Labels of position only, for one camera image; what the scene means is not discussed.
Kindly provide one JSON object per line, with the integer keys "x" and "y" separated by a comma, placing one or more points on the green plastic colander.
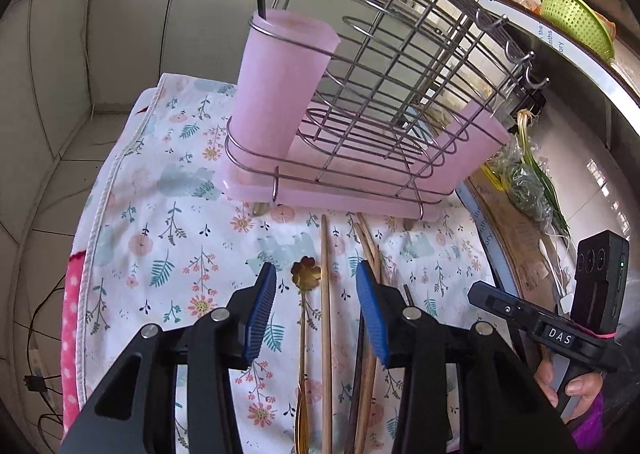
{"x": 575, "y": 19}

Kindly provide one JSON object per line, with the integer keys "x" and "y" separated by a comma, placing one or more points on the cardboard box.
{"x": 515, "y": 239}

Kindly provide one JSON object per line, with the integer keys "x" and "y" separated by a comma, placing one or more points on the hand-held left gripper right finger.
{"x": 372, "y": 314}

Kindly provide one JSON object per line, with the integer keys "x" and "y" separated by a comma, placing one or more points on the bag of green vegetables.
{"x": 525, "y": 184}

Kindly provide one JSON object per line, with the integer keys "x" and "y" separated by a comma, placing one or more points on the light wooden chopstick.
{"x": 326, "y": 314}
{"x": 361, "y": 241}
{"x": 369, "y": 244}

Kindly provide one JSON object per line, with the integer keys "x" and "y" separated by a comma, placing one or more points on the white power strip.
{"x": 40, "y": 369}

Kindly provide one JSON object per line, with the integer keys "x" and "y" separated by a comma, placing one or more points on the wide pink plastic cup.
{"x": 472, "y": 149}

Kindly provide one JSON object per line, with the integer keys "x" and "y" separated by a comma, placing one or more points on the person's right hand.
{"x": 580, "y": 386}

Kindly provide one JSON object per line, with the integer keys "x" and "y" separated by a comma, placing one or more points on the pink plastic drip tray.
{"x": 325, "y": 196}

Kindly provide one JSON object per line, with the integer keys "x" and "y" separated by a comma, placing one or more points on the floral white cloth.
{"x": 175, "y": 234}

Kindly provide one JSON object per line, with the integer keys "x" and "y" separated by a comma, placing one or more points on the gold flower spoon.
{"x": 302, "y": 274}

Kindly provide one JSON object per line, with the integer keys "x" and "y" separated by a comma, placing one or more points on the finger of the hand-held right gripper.
{"x": 500, "y": 301}

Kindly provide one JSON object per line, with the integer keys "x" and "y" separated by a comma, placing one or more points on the pink dotted cloth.
{"x": 71, "y": 334}

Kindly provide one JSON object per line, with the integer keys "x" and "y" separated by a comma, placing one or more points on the tall pink plastic cup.
{"x": 277, "y": 94}

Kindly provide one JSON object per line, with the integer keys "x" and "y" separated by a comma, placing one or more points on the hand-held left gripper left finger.
{"x": 260, "y": 314}

